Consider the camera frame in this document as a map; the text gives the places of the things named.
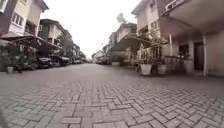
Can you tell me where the building with sloping dark canopy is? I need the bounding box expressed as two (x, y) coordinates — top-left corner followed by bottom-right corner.
(108, 22), (145, 66)

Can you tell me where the potted plant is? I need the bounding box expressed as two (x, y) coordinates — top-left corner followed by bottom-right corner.
(0, 49), (16, 75)

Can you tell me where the group of bushes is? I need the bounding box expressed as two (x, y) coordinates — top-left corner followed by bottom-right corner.
(13, 45), (38, 72)

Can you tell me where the cream building with dark canopy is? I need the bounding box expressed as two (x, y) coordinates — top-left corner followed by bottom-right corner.
(0, 0), (63, 73)

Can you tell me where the row of buildings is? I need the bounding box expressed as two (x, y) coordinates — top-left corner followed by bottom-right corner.
(68, 41), (88, 65)

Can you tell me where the tree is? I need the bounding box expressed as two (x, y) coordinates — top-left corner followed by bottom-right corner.
(115, 12), (128, 25)

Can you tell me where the pale building with carport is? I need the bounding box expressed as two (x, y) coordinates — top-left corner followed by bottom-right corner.
(131, 0), (224, 78)

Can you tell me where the grey brick paved road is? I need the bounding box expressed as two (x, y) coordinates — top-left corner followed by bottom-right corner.
(0, 63), (224, 128)

